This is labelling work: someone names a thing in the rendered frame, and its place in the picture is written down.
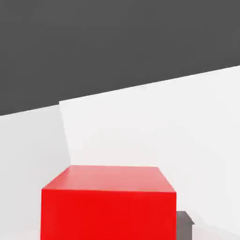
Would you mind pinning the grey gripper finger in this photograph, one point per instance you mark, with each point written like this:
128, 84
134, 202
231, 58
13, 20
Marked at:
183, 226

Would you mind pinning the small red cube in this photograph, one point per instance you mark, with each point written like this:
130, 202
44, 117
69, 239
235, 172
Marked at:
108, 211

